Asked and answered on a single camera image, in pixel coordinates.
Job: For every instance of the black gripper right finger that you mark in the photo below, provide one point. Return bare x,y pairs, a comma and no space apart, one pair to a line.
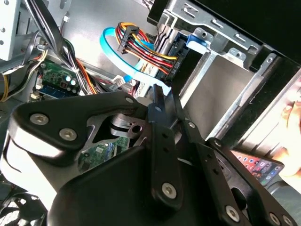
209,162

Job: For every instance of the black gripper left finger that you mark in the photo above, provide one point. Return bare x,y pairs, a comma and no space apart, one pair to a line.
54,117

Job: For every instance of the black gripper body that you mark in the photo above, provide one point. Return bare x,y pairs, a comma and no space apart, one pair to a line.
105,193

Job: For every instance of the smartphone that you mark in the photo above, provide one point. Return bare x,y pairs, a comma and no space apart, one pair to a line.
258,166

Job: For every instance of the hard disk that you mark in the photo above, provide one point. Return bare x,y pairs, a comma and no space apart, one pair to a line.
197,44

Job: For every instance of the person's hand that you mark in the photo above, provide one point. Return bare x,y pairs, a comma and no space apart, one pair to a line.
294,162

